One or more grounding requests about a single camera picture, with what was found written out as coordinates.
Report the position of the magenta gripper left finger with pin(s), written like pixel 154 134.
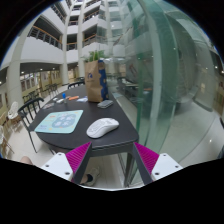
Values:
pixel 70 166

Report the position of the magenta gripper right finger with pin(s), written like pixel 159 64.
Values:
pixel 153 166

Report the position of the light blue mouse pad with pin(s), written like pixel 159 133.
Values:
pixel 60 122

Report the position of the white computer mouse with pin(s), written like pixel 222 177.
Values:
pixel 101 127

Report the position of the white sneaker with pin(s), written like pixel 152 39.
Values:
pixel 92 176

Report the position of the dark oval table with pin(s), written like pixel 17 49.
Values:
pixel 117 141

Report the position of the white paper sheet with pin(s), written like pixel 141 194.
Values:
pixel 84 99

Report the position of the orange marker pen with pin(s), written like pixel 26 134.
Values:
pixel 73 98

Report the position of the grey eyeglasses case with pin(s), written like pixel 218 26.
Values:
pixel 105 104

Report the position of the black chair left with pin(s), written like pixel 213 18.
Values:
pixel 27 113

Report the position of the black chair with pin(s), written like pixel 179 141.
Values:
pixel 75 84
pixel 27 113

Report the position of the black chair far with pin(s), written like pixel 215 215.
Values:
pixel 75 84

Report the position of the brown paper bag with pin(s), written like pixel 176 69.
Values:
pixel 95 81

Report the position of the green plant in bag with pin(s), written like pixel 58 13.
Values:
pixel 94 56

